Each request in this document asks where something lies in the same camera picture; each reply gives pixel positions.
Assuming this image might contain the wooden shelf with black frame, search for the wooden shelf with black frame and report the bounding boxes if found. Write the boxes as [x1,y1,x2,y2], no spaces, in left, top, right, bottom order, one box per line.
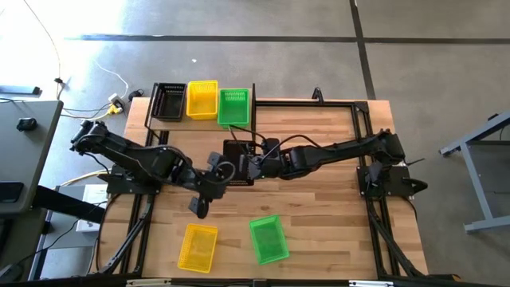
[143,82,257,147]

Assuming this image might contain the yellow cable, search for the yellow cable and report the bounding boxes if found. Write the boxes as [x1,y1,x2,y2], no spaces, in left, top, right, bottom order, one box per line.
[59,169,108,188]
[61,104,124,121]

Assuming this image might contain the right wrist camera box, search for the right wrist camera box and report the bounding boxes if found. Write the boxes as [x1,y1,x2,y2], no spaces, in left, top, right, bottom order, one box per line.
[262,137,282,155]

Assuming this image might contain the white cable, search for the white cable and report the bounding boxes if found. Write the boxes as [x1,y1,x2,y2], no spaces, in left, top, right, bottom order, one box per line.
[93,61,131,99]

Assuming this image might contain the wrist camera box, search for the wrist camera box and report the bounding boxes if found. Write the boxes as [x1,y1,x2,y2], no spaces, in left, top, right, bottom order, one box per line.
[206,152,225,171]
[262,137,282,155]

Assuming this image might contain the white power strip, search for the white power strip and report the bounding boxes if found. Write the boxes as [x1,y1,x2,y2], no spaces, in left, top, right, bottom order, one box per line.
[108,92,128,111]

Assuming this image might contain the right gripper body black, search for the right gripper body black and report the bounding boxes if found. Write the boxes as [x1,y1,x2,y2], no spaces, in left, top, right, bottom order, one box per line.
[254,152,292,181]

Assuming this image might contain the grey desk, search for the grey desk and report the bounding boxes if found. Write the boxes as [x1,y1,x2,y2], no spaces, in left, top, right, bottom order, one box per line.
[0,99,65,216]

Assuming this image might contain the silver metal bracket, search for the silver metal bracket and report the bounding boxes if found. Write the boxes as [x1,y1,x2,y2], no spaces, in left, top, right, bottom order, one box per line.
[125,278,172,287]
[348,280,394,287]

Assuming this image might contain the thin grey floor cable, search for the thin grey floor cable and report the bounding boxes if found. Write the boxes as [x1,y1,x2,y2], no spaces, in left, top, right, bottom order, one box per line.
[23,0,67,100]

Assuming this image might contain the black computer mouse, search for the black computer mouse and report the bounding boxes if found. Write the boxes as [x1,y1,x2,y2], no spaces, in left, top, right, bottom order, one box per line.
[16,117,38,132]

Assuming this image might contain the black desk leg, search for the black desk leg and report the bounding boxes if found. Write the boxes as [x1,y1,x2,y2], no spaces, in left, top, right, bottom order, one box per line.
[31,185,107,225]

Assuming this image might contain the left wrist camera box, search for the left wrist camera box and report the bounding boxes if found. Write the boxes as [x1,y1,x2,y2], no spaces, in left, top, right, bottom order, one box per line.
[206,152,225,171]

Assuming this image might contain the grey metal table frame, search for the grey metal table frame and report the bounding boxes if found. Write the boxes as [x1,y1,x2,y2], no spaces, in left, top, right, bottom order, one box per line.
[439,111,510,233]

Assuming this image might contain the black aluminium rig frame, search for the black aluminium rig frame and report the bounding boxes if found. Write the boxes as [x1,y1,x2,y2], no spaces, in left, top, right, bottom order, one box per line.
[89,86,463,280]

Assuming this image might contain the white box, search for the white box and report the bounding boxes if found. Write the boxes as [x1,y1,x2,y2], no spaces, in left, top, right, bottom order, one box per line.
[75,183,109,234]

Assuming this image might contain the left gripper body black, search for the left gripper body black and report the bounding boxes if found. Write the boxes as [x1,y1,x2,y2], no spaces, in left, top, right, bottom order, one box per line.
[194,168,228,202]

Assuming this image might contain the black flat phone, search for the black flat phone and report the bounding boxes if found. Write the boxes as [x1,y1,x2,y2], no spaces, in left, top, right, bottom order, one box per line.
[0,182,25,204]

